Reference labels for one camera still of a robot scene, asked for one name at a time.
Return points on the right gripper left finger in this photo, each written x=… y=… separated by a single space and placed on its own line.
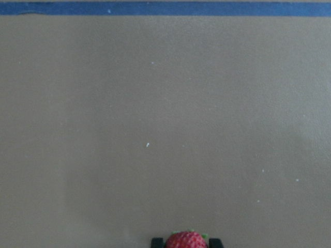
x=157 y=242

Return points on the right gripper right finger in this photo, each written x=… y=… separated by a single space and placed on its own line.
x=215 y=243

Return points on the red strawberry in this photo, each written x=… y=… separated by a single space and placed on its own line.
x=186 y=239

